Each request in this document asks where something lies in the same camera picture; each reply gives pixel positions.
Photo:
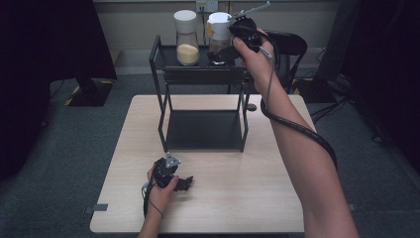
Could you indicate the black round table grommet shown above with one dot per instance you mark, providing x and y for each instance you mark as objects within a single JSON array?
[{"x": 251, "y": 107}]

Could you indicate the black metal shelf rack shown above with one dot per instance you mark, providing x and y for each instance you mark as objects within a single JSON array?
[{"x": 201, "y": 129}]

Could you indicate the glass jar of brown powder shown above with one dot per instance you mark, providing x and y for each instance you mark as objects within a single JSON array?
[{"x": 218, "y": 29}]

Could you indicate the glass jar of yellow grains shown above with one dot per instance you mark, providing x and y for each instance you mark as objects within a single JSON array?
[{"x": 187, "y": 53}]

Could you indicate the person's left hand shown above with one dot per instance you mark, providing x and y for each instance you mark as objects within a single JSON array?
[{"x": 160, "y": 198}]

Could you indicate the grey table bracket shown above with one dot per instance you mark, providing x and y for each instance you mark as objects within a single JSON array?
[
  {"x": 97, "y": 208},
  {"x": 352, "y": 207}
]

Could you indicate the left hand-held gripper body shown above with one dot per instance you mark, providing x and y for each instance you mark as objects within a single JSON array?
[{"x": 165, "y": 172}]

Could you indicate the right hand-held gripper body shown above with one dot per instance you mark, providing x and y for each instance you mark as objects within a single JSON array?
[{"x": 246, "y": 28}]

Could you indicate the dark room equipment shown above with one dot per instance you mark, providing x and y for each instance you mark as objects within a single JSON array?
[{"x": 379, "y": 66}]

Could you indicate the black chair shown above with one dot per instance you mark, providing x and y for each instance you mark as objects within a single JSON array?
[{"x": 289, "y": 44}]

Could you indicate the black curtain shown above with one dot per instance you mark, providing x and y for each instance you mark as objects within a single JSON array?
[{"x": 39, "y": 66}]

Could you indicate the stand base with striped tape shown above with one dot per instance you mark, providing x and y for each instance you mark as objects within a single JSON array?
[{"x": 89, "y": 94}]

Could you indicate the person's right hand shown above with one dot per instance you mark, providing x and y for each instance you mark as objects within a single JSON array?
[{"x": 262, "y": 69}]

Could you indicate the white wall socket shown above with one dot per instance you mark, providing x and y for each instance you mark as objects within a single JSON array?
[{"x": 207, "y": 5}]

